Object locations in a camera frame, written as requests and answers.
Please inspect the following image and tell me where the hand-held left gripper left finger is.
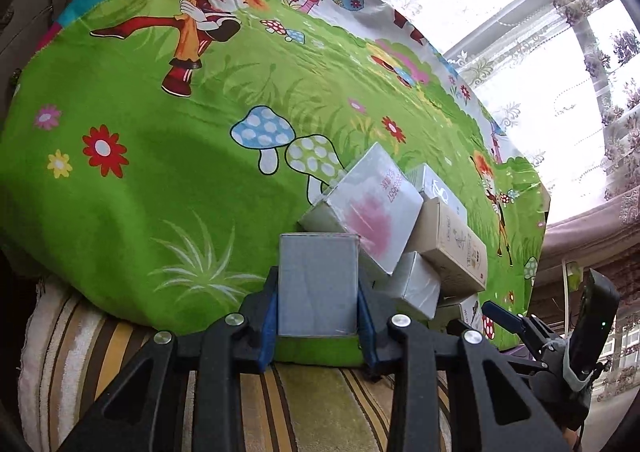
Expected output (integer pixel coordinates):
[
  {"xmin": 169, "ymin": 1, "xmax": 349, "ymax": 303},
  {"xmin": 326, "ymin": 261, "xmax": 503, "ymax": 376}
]
[{"xmin": 57, "ymin": 266, "xmax": 281, "ymax": 452}]

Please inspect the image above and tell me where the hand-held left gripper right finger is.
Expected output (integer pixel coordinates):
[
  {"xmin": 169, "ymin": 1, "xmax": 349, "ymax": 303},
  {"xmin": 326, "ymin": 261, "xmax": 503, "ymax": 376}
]
[{"xmin": 356, "ymin": 277, "xmax": 571, "ymax": 452}]

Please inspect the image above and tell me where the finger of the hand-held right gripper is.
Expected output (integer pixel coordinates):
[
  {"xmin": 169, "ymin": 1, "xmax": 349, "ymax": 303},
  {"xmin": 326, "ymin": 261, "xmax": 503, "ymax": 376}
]
[{"xmin": 481, "ymin": 301, "xmax": 569, "ymax": 374}]

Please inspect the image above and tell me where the white medicine carton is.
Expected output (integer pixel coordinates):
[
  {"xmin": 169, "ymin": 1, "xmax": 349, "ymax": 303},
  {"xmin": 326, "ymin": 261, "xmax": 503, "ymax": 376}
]
[
  {"xmin": 372, "ymin": 251, "xmax": 442, "ymax": 320},
  {"xmin": 435, "ymin": 295, "xmax": 485, "ymax": 333}
]

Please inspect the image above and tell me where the small white picture carton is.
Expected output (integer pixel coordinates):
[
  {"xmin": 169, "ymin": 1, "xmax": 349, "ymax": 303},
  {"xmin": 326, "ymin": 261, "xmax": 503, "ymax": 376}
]
[{"xmin": 277, "ymin": 232, "xmax": 362, "ymax": 338}]

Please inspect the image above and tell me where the large white carton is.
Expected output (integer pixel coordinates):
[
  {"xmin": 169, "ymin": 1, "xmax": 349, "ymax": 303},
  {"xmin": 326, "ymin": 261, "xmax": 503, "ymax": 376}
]
[{"xmin": 407, "ymin": 197, "xmax": 488, "ymax": 298}]

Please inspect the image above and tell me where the pink print carton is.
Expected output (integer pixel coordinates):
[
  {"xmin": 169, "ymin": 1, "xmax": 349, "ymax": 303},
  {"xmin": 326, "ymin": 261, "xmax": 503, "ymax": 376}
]
[{"xmin": 298, "ymin": 142, "xmax": 425, "ymax": 275}]

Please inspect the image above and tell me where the plain white carton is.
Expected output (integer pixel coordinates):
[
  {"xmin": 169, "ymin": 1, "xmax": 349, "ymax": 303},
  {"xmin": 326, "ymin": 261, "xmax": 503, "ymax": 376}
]
[{"xmin": 404, "ymin": 163, "xmax": 468, "ymax": 228}]

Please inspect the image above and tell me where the striped fringed blanket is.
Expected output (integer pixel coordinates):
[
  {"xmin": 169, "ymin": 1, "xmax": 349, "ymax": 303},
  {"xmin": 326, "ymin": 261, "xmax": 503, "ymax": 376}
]
[{"xmin": 17, "ymin": 277, "xmax": 451, "ymax": 452}]

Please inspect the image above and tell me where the green cartoon printed cloth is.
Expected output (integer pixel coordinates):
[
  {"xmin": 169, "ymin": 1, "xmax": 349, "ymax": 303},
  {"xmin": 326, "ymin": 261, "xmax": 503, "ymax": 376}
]
[{"xmin": 0, "ymin": 0, "xmax": 551, "ymax": 368}]

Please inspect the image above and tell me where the white window frame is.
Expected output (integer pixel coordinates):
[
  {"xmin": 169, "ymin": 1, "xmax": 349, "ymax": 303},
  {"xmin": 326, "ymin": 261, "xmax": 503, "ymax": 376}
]
[{"xmin": 445, "ymin": 0, "xmax": 640, "ymax": 83}]

